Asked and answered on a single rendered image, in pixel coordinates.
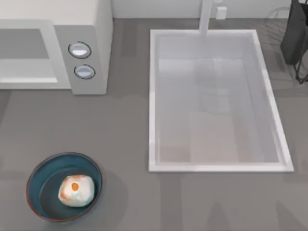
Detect small white tap lever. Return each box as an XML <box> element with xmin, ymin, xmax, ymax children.
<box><xmin>216</xmin><ymin>6</ymin><xmax>227</xmax><ymax>20</ymax></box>

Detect white sink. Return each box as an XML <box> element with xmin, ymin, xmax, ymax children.
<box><xmin>148</xmin><ymin>29</ymin><xmax>295</xmax><ymax>173</ymax></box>

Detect tall white tap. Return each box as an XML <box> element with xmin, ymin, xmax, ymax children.
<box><xmin>198</xmin><ymin>0</ymin><xmax>213</xmax><ymax>37</ymax></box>

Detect pale microwave oven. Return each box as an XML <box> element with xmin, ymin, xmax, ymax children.
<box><xmin>0</xmin><ymin>0</ymin><xmax>113</xmax><ymax>96</ymax></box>

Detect round microwave knob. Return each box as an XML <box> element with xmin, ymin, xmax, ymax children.
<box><xmin>74</xmin><ymin>64</ymin><xmax>96</xmax><ymax>79</ymax></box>
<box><xmin>68</xmin><ymin>41</ymin><xmax>92</xmax><ymax>59</ymax></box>

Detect microwave door with window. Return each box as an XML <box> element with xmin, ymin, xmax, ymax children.
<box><xmin>0</xmin><ymin>19</ymin><xmax>73</xmax><ymax>90</ymax></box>

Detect white bread roll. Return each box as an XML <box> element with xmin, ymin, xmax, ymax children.
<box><xmin>58</xmin><ymin>175</ymin><xmax>96</xmax><ymax>208</ymax></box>

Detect dark blue bowl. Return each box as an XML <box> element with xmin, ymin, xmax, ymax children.
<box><xmin>26</xmin><ymin>152</ymin><xmax>103</xmax><ymax>224</ymax></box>

